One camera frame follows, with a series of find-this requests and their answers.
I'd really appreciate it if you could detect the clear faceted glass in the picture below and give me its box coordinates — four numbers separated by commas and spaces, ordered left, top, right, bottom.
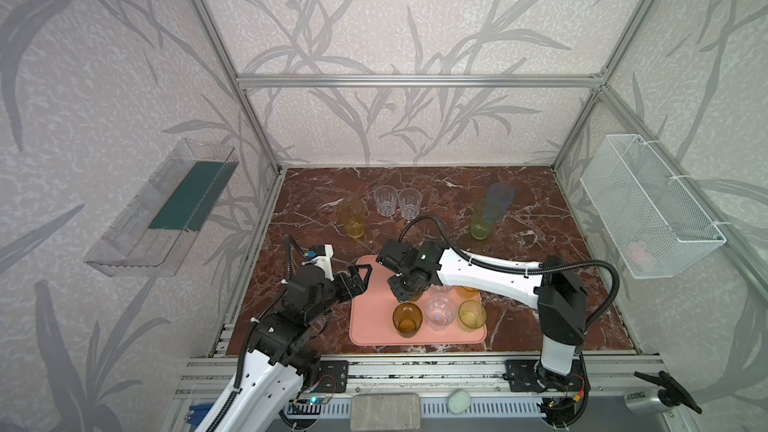
398, 188, 422, 221
429, 285, 453, 294
374, 185, 398, 217
425, 293, 458, 331

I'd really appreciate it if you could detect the yellow short glass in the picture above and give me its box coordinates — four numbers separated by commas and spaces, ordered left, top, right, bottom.
454, 286, 479, 300

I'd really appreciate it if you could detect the green short glass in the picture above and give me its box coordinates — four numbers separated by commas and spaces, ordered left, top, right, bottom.
458, 300, 487, 330

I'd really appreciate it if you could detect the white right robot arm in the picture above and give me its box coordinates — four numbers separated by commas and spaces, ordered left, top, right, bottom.
376, 240, 620, 392

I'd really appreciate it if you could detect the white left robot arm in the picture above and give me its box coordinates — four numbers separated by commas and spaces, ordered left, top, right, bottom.
197, 264, 373, 431

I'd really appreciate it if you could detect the pink plastic tray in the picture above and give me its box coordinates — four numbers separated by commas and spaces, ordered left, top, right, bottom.
349, 255, 487, 346

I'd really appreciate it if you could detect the yellow tall glass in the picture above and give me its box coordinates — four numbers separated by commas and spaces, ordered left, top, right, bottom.
338, 196, 367, 239

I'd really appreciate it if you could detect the tall green glass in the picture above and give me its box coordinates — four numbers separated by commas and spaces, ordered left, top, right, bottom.
470, 199, 503, 241

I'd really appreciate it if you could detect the blue frosted plastic cup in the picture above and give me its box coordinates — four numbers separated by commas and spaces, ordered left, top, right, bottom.
486, 182, 515, 216

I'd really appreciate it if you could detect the grey foam block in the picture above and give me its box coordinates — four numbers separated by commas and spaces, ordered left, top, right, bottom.
350, 393, 421, 432

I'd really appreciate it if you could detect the pale green oval pad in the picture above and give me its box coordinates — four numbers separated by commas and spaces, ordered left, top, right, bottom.
446, 390, 472, 415

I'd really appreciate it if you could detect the clear plastic wall bin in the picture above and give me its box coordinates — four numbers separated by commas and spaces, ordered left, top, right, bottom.
84, 139, 239, 278

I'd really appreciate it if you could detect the white wire wall basket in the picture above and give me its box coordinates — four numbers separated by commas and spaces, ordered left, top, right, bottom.
580, 134, 727, 280

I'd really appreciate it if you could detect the black clamp handle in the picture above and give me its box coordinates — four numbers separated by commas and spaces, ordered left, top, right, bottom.
625, 371, 703, 415

